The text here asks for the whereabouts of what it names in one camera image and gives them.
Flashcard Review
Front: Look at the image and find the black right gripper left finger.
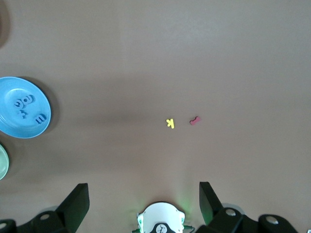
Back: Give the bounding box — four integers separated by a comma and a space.
17, 183, 90, 233

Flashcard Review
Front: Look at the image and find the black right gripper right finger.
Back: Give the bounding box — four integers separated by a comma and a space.
196, 181, 259, 233

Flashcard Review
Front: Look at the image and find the green plate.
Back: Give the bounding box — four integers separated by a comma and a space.
0, 143, 10, 181

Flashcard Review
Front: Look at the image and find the blue plate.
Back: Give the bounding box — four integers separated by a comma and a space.
0, 76, 52, 139

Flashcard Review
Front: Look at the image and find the brown table cover sheet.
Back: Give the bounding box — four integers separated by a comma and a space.
0, 0, 311, 233

